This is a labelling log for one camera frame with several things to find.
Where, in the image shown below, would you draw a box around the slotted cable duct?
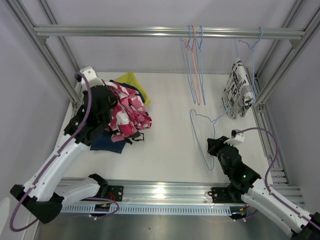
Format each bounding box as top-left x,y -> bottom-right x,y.
61,202 -> 232,216

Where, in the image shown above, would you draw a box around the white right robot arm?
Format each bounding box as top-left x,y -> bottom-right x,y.
206,136 -> 320,240

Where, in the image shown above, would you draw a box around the lime green trousers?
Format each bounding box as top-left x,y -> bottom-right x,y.
114,72 -> 151,106

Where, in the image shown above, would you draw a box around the pink wire hanger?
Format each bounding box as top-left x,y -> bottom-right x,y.
183,25 -> 201,106

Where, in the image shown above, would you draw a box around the dark blue denim trousers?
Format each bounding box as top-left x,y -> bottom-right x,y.
89,82 -> 147,154

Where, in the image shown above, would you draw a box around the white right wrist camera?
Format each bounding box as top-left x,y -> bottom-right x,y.
224,129 -> 245,147

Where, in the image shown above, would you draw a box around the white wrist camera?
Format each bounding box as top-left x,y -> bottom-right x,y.
224,129 -> 245,147
74,66 -> 104,90

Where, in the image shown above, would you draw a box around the blue wire hanger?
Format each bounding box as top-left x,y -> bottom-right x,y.
179,25 -> 197,104
195,25 -> 206,105
189,105 -> 228,172
234,26 -> 264,104

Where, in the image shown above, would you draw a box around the aluminium hanging rail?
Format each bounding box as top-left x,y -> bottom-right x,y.
33,24 -> 306,40

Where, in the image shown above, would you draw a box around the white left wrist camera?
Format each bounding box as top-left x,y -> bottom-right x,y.
74,66 -> 104,90

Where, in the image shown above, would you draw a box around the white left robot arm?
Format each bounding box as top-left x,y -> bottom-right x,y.
10,85 -> 118,224

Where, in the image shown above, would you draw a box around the pink camouflage trousers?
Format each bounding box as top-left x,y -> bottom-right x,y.
105,80 -> 152,143

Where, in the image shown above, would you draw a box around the front aluminium mounting rail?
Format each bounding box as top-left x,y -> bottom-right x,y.
57,178 -> 305,208

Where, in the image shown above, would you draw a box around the white newspaper print trousers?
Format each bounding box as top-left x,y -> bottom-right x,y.
222,58 -> 255,119

